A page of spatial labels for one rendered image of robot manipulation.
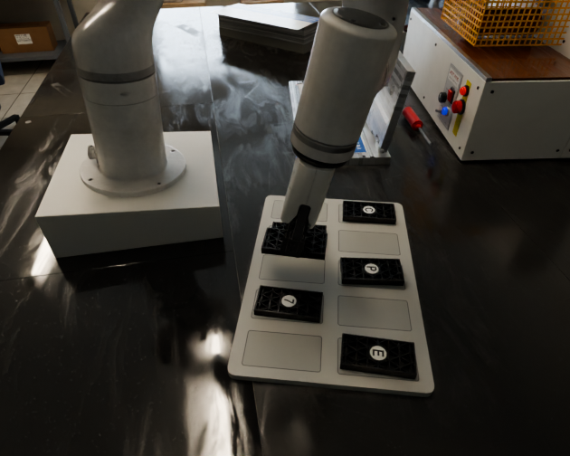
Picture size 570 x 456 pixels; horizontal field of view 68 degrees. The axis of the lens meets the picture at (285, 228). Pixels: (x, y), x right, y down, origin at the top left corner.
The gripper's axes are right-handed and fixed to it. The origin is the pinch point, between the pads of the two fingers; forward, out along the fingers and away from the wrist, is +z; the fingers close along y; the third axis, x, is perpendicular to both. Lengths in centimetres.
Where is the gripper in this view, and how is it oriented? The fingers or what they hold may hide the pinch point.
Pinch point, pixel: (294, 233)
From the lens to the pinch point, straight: 65.0
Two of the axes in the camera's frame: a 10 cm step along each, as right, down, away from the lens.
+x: 9.7, 2.5, 0.2
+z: -2.0, 7.2, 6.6
